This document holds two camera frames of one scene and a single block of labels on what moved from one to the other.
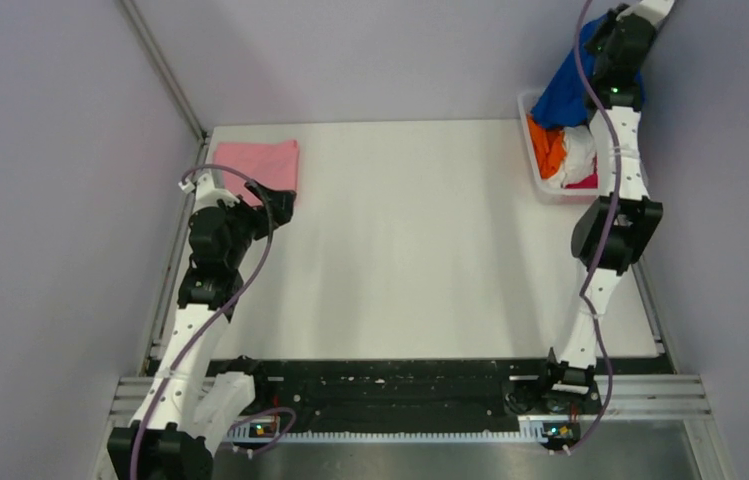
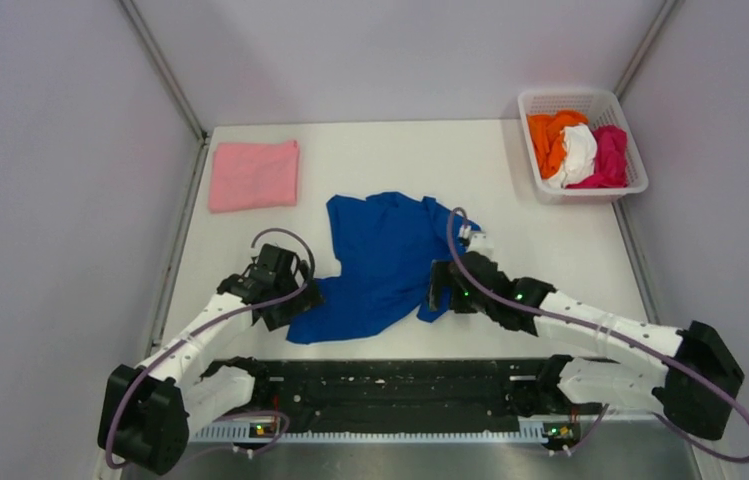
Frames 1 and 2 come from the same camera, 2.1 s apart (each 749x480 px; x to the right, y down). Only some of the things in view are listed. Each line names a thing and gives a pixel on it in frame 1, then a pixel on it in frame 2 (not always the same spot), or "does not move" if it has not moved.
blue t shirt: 564,102 → 386,244
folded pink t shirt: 275,165 does not move
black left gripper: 282,202 → 282,316
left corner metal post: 162,68 does not move
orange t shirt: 549,148 does not move
